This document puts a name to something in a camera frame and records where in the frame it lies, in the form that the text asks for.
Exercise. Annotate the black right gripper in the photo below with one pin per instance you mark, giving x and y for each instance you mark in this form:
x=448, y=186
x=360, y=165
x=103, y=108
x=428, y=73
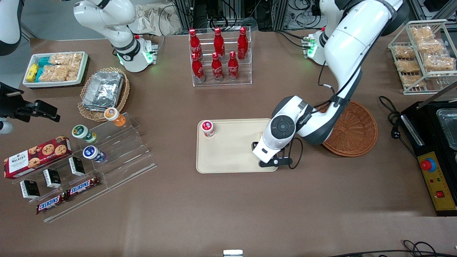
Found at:
x=10, y=103

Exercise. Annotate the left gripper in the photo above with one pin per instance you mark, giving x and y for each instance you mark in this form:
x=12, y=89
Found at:
x=255, y=146

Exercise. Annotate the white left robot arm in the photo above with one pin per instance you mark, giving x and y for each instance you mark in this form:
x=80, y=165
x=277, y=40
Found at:
x=357, y=43

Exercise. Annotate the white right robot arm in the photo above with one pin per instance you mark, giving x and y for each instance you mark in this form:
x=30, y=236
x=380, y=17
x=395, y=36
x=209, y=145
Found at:
x=107, y=18

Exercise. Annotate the beige plastic tray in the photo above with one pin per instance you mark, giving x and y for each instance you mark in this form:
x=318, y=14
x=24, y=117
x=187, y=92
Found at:
x=232, y=153

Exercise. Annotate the foil-wrapped sandwich stack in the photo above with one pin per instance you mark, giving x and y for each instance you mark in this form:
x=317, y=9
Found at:
x=103, y=89

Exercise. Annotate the light wicker basket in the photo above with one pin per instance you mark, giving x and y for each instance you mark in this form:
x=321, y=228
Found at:
x=123, y=96

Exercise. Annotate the brown wicker basket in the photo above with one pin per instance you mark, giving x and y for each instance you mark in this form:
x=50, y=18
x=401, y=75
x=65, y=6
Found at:
x=357, y=132

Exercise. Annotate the teal snack packet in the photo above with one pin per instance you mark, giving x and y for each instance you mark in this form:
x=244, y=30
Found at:
x=40, y=74
x=43, y=61

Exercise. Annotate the white snack bin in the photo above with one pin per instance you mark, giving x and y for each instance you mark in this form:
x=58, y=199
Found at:
x=25, y=80

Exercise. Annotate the green-lidded gum jar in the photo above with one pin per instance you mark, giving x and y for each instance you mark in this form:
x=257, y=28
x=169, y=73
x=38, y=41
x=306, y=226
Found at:
x=80, y=131

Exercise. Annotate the clear crisp snack bag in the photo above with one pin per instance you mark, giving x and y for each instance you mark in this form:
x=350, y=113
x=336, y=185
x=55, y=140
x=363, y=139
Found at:
x=422, y=33
x=430, y=45
x=66, y=59
x=438, y=62
x=60, y=73
x=404, y=51
x=413, y=80
x=408, y=66

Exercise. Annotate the yellow snack packet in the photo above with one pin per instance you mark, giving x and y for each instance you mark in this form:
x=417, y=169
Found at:
x=32, y=72

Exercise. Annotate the red Walkers cookie box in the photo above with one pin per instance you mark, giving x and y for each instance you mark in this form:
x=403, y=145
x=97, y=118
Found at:
x=35, y=159

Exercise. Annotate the purple-lidded gum jar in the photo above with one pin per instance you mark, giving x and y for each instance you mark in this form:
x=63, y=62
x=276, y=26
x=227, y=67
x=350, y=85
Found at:
x=91, y=152

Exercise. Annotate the red-lidded gum jar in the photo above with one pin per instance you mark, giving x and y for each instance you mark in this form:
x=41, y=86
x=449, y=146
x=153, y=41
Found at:
x=207, y=127

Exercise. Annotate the small black white box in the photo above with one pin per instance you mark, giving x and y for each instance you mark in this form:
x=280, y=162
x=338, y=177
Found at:
x=29, y=189
x=76, y=166
x=52, y=177

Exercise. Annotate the orange-lidded gum jar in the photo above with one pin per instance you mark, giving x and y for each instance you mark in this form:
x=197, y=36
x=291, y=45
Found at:
x=111, y=113

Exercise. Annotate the clear acrylic bottle rack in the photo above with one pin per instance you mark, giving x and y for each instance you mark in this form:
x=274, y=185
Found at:
x=244, y=76

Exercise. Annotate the Snickers chocolate bar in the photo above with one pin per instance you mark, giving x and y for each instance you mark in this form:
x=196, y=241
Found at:
x=51, y=203
x=83, y=186

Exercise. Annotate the clear acrylic tiered stand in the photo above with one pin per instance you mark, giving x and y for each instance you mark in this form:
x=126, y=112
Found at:
x=121, y=153

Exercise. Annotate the red Coca-Cola bottle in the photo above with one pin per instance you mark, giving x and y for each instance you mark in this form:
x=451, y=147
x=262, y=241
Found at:
x=219, y=43
x=216, y=69
x=233, y=67
x=198, y=69
x=242, y=44
x=195, y=44

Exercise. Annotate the small white object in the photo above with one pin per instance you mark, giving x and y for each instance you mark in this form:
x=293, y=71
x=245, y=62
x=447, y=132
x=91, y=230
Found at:
x=232, y=253

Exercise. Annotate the beige cloth bag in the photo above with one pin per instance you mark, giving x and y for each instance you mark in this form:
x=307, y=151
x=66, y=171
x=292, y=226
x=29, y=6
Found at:
x=153, y=19

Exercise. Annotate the black countertop appliance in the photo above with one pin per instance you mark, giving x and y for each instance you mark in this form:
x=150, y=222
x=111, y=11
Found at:
x=425, y=128

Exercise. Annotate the red emergency stop button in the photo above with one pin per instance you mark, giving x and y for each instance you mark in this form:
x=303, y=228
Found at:
x=427, y=165

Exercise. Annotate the yellow control panel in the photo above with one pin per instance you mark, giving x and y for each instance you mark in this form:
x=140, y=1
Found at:
x=441, y=185

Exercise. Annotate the metal rod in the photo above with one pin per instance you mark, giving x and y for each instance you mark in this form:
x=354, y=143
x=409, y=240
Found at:
x=437, y=95

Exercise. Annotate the aluminium frame rack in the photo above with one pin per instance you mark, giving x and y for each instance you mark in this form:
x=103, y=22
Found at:
x=185, y=14

